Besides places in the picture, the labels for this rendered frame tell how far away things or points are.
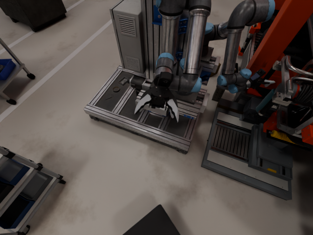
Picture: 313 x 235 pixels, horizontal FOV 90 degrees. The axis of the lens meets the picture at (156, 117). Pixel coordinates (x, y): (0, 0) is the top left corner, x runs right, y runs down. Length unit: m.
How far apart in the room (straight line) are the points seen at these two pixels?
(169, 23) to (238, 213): 1.65
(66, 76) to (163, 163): 2.00
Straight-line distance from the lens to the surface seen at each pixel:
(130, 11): 1.18
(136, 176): 1.73
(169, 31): 0.92
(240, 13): 1.12
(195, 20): 0.82
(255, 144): 1.97
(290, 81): 1.26
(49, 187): 1.83
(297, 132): 1.37
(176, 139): 1.62
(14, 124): 2.64
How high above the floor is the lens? 1.68
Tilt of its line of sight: 57 degrees down
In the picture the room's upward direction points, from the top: straight up
